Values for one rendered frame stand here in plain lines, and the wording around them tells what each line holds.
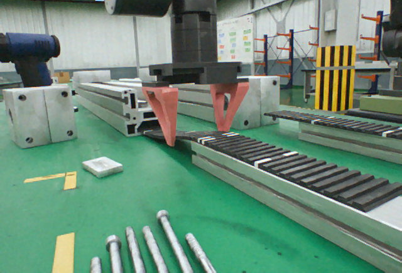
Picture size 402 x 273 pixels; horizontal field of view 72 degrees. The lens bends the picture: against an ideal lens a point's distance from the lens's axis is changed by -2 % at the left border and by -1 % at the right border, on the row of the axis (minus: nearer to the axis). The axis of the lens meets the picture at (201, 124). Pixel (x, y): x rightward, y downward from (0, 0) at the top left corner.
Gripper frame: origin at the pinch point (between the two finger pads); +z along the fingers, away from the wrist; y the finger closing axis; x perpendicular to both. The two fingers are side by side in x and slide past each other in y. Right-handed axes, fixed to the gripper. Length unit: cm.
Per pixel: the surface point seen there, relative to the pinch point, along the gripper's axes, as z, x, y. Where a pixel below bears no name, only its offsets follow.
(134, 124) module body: 1.3, -19.4, 2.7
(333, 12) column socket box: -69, -192, -296
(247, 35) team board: -76, -451, -375
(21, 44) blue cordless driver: -16, -47, 20
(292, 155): -0.2, 13.8, -2.3
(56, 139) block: 2.6, -22.4, 15.9
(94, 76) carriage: -7, -75, 0
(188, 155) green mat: 3.2, -1.8, 0.7
